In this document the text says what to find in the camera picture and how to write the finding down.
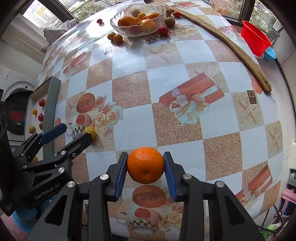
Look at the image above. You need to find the yellow kumquat near bowl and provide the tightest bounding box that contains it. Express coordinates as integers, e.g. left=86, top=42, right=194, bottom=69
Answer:
left=113, top=34, right=123, bottom=44

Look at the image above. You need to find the dark red tomato in tray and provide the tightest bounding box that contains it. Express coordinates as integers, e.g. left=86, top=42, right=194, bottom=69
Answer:
left=39, top=99, right=46, bottom=107

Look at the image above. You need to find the green tray white inside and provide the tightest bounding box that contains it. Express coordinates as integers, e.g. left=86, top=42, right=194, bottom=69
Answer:
left=24, top=76, right=62, bottom=160

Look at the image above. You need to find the red tomato beside bowl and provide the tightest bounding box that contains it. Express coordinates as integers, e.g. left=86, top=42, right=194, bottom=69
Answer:
left=158, top=27, right=169, bottom=36

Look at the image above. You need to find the red plastic basin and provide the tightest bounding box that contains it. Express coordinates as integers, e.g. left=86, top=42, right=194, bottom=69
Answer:
left=241, top=21, right=272, bottom=56

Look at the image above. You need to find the large orange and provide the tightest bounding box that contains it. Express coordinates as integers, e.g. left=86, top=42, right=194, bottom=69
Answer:
left=127, top=147, right=165, bottom=184

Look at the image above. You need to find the tan round fruit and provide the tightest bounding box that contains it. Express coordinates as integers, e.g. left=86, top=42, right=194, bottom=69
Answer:
left=29, top=126, right=36, bottom=134

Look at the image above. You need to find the long wooden stick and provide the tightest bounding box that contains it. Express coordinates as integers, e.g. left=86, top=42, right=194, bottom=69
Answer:
left=143, top=0, right=273, bottom=93

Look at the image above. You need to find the yellow cherry tomato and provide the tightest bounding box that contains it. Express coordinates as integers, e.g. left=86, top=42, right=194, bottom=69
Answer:
left=84, top=126, right=97, bottom=139

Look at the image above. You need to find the green fruit behind bowl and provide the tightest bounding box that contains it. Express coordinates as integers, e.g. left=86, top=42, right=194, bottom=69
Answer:
left=165, top=16, right=176, bottom=27

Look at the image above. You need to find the white washing machine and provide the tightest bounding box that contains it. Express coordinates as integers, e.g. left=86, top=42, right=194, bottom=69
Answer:
left=0, top=39, right=43, bottom=144

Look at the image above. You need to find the yellow kumquat left of bowl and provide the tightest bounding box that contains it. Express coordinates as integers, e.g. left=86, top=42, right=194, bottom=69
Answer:
left=107, top=32, right=116, bottom=41

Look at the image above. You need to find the checkered patterned tablecloth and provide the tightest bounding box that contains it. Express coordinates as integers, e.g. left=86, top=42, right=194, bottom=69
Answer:
left=36, top=0, right=285, bottom=241

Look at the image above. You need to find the big orange in bowl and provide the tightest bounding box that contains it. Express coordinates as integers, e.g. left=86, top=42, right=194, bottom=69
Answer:
left=117, top=16, right=139, bottom=27

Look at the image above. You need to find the glass fruit bowl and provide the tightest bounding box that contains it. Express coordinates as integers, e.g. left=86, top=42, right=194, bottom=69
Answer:
left=110, top=4, right=167, bottom=37

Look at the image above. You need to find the red cherry tomato with stem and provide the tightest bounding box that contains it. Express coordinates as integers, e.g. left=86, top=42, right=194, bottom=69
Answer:
left=38, top=113, right=44, bottom=122

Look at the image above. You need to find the pink cloth on chair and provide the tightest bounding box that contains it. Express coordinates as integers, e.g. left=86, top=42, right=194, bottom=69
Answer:
left=40, top=19, right=78, bottom=54

